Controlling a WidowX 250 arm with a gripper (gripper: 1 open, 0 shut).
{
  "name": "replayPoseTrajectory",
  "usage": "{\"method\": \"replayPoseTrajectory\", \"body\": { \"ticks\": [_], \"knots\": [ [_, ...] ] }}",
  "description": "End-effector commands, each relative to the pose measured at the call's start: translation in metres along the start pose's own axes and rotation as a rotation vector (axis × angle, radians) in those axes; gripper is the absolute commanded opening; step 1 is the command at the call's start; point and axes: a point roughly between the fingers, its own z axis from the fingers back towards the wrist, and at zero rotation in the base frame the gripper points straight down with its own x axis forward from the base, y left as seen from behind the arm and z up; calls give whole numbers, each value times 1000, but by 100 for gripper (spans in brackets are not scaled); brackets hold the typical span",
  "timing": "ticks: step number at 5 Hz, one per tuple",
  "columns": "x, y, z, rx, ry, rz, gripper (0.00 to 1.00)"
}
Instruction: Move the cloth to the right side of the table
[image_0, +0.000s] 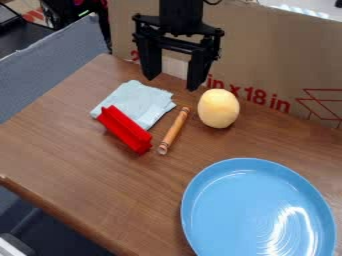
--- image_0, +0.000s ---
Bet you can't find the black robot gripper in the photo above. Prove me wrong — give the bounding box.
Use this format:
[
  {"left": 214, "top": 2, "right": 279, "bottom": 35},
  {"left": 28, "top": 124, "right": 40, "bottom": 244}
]
[{"left": 132, "top": 0, "right": 224, "bottom": 91}]

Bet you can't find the light blue cloth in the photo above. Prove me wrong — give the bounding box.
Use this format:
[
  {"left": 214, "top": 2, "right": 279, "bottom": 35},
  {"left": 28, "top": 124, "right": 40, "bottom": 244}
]
[{"left": 89, "top": 80, "right": 176, "bottom": 130}]

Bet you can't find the red plastic block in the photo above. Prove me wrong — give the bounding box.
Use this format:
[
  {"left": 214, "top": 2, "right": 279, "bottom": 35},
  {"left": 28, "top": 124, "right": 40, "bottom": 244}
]
[{"left": 97, "top": 105, "right": 152, "bottom": 155}]

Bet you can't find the yellow potato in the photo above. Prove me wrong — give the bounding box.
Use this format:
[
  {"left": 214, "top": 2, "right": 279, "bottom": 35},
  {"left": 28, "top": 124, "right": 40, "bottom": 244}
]
[{"left": 198, "top": 89, "right": 240, "bottom": 129}]

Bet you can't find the orange crayon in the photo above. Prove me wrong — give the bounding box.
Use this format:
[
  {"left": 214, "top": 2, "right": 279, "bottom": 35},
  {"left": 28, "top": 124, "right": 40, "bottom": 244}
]
[{"left": 157, "top": 107, "right": 190, "bottom": 155}]

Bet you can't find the black equipment in background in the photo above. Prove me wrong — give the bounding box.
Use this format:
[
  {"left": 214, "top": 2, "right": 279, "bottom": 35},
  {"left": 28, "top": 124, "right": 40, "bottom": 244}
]
[{"left": 39, "top": 0, "right": 112, "bottom": 50}]

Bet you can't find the grey fabric panel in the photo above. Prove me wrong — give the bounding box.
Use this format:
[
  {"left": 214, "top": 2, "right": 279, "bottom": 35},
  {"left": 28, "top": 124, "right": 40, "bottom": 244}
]
[{"left": 0, "top": 15, "right": 108, "bottom": 124}]

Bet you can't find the blue round plate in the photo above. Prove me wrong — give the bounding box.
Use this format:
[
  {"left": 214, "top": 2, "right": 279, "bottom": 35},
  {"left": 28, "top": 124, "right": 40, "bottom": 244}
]
[{"left": 180, "top": 158, "right": 337, "bottom": 256}]

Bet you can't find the brown cardboard box wall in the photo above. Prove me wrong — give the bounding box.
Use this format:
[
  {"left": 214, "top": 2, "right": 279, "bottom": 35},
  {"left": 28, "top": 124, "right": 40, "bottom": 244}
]
[{"left": 108, "top": 0, "right": 342, "bottom": 130}]

